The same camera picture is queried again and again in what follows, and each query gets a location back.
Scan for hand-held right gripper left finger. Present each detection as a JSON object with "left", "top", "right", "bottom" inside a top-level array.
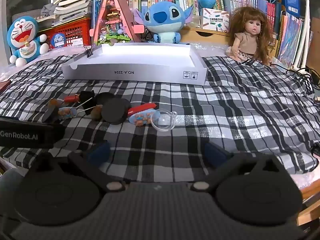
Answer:
[{"left": 27, "top": 141, "right": 128, "bottom": 193}]

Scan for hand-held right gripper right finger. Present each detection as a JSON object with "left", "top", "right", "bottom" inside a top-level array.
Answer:
[{"left": 189, "top": 142, "right": 284, "bottom": 193}]

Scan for black round disc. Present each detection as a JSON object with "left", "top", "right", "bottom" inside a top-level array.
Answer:
[
  {"left": 101, "top": 98, "right": 131, "bottom": 125},
  {"left": 96, "top": 92, "right": 116, "bottom": 106}
]

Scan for small blue patterned capsule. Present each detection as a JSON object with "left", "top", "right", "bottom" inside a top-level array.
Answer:
[{"left": 58, "top": 107, "right": 77, "bottom": 119}]

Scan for large blue patterned capsule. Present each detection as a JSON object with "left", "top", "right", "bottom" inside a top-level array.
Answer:
[{"left": 128, "top": 110, "right": 161, "bottom": 126}]

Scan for small red capsule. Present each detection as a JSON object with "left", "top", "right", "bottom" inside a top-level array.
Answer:
[{"left": 63, "top": 94, "right": 81, "bottom": 103}]

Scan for white cardboard box tray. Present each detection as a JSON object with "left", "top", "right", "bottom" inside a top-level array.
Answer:
[{"left": 61, "top": 42, "right": 208, "bottom": 86}]

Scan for black white plaid blanket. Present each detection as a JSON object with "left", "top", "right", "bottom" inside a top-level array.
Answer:
[{"left": 0, "top": 54, "right": 320, "bottom": 183}]

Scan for thin metal pin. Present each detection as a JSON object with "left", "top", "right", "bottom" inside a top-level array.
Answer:
[{"left": 74, "top": 97, "right": 95, "bottom": 110}]

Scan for black cat-shaped piece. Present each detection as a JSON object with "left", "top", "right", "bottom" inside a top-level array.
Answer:
[{"left": 79, "top": 90, "right": 95, "bottom": 115}]

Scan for clear plastic half sphere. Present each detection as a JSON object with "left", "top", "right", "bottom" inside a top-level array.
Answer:
[{"left": 151, "top": 108, "right": 178, "bottom": 131}]

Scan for blue robot cat plush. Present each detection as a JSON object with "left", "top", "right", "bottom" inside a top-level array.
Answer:
[{"left": 7, "top": 16, "right": 48, "bottom": 67}]

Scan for black binder clip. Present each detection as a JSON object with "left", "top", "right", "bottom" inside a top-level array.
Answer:
[{"left": 85, "top": 44, "right": 96, "bottom": 58}]

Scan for red plastic crate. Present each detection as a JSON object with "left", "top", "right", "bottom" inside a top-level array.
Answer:
[{"left": 37, "top": 17, "right": 93, "bottom": 51}]

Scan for wooden drawer box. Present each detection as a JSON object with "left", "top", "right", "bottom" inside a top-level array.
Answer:
[{"left": 179, "top": 26, "right": 232, "bottom": 46}]

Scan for long-haired baby doll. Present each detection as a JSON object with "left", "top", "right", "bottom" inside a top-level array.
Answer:
[{"left": 225, "top": 6, "right": 276, "bottom": 66}]

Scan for grey cloth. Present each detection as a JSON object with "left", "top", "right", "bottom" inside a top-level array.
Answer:
[{"left": 41, "top": 3, "right": 60, "bottom": 18}]

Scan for colourful printed carton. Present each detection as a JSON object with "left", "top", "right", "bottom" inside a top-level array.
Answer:
[{"left": 201, "top": 7, "right": 231, "bottom": 32}]

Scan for stack of lying books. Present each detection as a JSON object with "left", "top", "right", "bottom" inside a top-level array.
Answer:
[{"left": 51, "top": 0, "right": 95, "bottom": 27}]

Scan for row of thin picture books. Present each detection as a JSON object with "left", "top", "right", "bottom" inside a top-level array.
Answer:
[{"left": 277, "top": 10, "right": 313, "bottom": 64}]

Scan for blue alien plush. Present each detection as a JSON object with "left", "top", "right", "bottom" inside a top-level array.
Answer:
[{"left": 133, "top": 1, "right": 194, "bottom": 44}]

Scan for tall blue upright books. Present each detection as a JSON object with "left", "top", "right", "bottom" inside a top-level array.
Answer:
[{"left": 92, "top": 0, "right": 108, "bottom": 28}]

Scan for white tube lamp stand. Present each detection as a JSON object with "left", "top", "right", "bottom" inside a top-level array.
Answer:
[{"left": 291, "top": 0, "right": 313, "bottom": 73}]

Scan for black cable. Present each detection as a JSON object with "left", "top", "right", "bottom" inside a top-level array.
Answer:
[{"left": 243, "top": 58, "right": 320, "bottom": 85}]

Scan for pink a-frame miniature house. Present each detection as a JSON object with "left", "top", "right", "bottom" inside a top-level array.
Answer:
[{"left": 89, "top": 0, "right": 146, "bottom": 47}]

